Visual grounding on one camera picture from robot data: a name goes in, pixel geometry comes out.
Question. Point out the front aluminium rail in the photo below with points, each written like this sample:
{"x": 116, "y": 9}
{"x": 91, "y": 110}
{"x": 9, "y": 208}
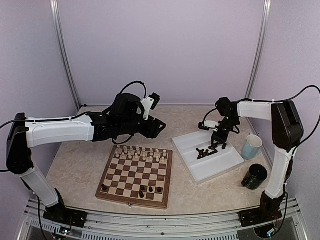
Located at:
{"x": 99, "y": 225}

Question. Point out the left aluminium frame post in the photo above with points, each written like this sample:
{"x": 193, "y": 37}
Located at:
{"x": 54, "y": 5}

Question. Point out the dark green mug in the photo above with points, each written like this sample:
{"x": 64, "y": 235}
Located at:
{"x": 255, "y": 176}

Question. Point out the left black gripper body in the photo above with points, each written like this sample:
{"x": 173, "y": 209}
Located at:
{"x": 128, "y": 126}

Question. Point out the white plastic tray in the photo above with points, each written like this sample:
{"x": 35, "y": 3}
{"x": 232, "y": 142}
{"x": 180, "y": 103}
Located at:
{"x": 204, "y": 169}

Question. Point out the right aluminium frame post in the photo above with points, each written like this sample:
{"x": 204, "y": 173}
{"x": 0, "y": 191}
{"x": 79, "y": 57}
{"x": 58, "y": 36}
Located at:
{"x": 259, "y": 48}

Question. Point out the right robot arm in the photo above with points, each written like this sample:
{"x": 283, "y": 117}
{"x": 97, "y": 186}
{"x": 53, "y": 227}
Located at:
{"x": 286, "y": 130}

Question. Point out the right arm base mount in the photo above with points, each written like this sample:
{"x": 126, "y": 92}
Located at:
{"x": 255, "y": 216}

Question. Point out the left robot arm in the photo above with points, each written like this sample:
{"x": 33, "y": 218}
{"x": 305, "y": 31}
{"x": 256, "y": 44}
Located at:
{"x": 27, "y": 133}

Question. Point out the light blue mug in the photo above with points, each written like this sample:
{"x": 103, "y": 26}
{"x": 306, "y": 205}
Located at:
{"x": 251, "y": 147}

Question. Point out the black chess rook corner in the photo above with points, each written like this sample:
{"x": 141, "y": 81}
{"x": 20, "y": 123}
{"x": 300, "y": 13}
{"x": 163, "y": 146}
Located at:
{"x": 104, "y": 187}

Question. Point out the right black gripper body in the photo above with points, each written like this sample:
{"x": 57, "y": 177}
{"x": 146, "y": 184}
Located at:
{"x": 229, "y": 124}

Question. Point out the wooden chess board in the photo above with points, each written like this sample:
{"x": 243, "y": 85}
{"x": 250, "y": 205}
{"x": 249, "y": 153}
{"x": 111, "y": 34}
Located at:
{"x": 129, "y": 167}

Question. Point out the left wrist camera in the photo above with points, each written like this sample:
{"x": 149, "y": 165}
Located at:
{"x": 149, "y": 103}

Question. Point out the aluminium frame post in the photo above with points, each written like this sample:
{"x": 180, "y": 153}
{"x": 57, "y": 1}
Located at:
{"x": 259, "y": 48}
{"x": 54, "y": 5}

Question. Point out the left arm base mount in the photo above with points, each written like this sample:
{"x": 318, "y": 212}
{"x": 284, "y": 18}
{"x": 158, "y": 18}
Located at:
{"x": 70, "y": 217}

